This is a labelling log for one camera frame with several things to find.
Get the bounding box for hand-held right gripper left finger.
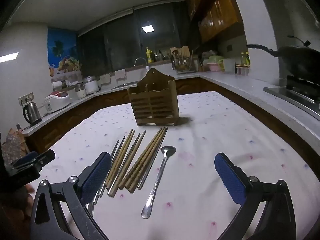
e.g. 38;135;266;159
30;152;112;240

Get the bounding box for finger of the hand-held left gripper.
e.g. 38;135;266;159
12;152;38;167
34;149;56;167

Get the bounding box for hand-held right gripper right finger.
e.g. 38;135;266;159
214;152;297;240

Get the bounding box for wooden chopstick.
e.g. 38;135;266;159
129;127;165;194
105;129;133;190
124;127;162;190
132;127;167;192
108;129;136;197

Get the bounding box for metal spoon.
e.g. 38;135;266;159
141;146;177;219

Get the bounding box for wooden utensil holder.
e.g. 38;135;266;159
127;68;179;127

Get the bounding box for person's left hand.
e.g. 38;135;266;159
15;184;36;220

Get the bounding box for floral patterned cloth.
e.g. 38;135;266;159
2;127;28;161

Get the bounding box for steel electric kettle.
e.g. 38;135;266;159
22;102;42;126

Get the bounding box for wooden lower cabinets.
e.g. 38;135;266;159
24;77;320;173

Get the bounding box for wooden cabinets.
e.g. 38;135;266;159
24;77;320;173
184;0;245;43

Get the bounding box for white dotted tablecloth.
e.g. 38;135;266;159
45;91;320;240

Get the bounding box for white and red rice cooker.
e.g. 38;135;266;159
44;91;71;114

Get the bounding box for glass jar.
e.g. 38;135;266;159
75;84;87;99

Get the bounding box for row of spice jars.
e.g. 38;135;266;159
236;65;251;77

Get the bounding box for gas stove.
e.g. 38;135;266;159
263;76;320;121

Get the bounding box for white plastic container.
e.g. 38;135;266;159
224;58;236;73

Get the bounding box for pink and green container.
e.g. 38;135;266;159
208;55;225;72

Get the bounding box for seasoning bottles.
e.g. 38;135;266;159
240;51;251;67

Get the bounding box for dish rack with cutting board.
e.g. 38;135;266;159
170;46;196;74

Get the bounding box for black wok with lid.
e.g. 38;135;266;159
246;35;320;81

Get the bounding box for dark window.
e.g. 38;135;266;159
77;1;201;73

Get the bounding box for wooden upper cabinets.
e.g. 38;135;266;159
184;0;245;43

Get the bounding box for wall socket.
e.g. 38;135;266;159
18;92;34;105

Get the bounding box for wall poster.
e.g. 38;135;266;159
47;28;82;82

